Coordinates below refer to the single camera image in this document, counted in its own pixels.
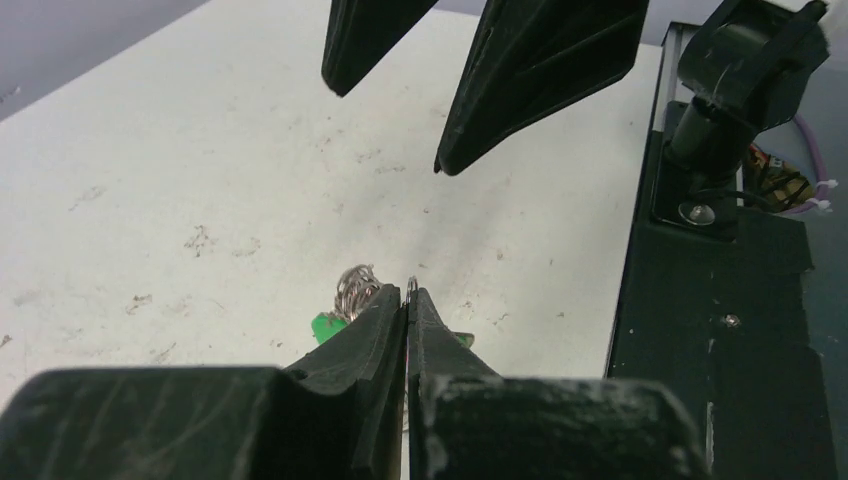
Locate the key with green tag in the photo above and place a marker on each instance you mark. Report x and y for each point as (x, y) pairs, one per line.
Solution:
(325, 325)

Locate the metal disc with keyrings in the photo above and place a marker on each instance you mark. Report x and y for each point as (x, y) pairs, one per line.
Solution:
(355, 289)

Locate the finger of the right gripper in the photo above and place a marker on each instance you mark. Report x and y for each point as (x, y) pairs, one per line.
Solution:
(360, 33)
(530, 59)

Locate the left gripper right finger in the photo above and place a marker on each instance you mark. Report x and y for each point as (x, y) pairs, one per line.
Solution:
(468, 422)

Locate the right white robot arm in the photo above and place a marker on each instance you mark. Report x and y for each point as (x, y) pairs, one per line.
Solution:
(747, 65)

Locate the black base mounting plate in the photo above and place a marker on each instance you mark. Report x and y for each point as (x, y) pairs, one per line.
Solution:
(721, 323)

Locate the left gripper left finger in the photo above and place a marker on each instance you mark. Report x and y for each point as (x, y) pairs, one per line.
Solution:
(334, 414)

